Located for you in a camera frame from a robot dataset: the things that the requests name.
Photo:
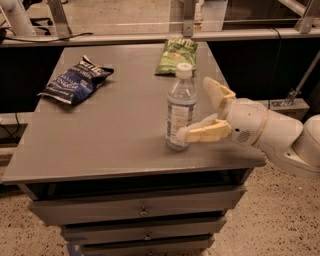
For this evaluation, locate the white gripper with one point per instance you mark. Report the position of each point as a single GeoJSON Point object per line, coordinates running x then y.
{"type": "Point", "coordinates": [245, 122]}

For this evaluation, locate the blue label plastic water bottle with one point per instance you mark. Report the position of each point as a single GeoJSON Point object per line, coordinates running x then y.
{"type": "Point", "coordinates": [181, 100]}

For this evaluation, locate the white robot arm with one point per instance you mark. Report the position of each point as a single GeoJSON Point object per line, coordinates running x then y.
{"type": "Point", "coordinates": [287, 142]}

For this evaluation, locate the green chip bag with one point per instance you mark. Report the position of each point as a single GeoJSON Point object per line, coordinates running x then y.
{"type": "Point", "coordinates": [176, 51]}

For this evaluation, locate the grey metal railing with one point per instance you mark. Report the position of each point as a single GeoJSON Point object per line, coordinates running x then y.
{"type": "Point", "coordinates": [87, 39]}

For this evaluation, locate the middle grey drawer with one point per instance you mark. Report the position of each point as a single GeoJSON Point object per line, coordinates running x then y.
{"type": "Point", "coordinates": [144, 231]}

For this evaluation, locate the grey drawer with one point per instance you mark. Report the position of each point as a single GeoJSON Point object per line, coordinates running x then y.
{"type": "Point", "coordinates": [137, 205]}
{"type": "Point", "coordinates": [144, 231]}
{"type": "Point", "coordinates": [149, 248]}

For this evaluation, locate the grey drawer cabinet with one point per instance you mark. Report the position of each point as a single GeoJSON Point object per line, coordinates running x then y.
{"type": "Point", "coordinates": [114, 142]}

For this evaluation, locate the bottom grey drawer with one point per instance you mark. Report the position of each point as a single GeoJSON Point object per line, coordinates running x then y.
{"type": "Point", "coordinates": [149, 248]}

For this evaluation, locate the dark blue chip bag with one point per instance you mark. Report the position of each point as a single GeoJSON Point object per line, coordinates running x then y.
{"type": "Point", "coordinates": [77, 83]}

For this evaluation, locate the top grey drawer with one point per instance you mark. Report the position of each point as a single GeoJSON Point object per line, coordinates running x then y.
{"type": "Point", "coordinates": [137, 205]}

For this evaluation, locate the white pipe top left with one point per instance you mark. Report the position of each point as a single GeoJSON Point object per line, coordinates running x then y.
{"type": "Point", "coordinates": [18, 17]}

